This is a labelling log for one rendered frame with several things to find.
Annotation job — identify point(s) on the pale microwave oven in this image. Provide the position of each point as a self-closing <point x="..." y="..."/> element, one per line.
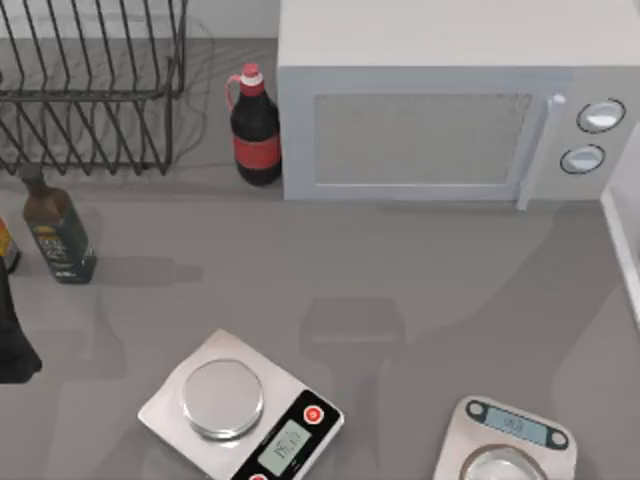
<point x="425" y="60"/>

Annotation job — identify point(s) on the silver scale with blue display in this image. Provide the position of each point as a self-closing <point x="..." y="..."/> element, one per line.
<point x="505" y="440"/>

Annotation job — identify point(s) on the microwave knob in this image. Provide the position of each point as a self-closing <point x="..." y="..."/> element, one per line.
<point x="582" y="159"/>
<point x="600" y="116"/>

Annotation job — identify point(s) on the silver scale with black panel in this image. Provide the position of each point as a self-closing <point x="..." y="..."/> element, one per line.
<point x="240" y="407"/>

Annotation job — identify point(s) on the dark bottle with red label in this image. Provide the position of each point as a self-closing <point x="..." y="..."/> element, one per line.
<point x="256" y="135"/>

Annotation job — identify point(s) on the dark green oil bottle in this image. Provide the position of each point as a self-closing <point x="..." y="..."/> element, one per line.
<point x="59" y="235"/>

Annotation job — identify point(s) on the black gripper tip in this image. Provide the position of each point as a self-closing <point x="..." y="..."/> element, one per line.
<point x="12" y="330"/>

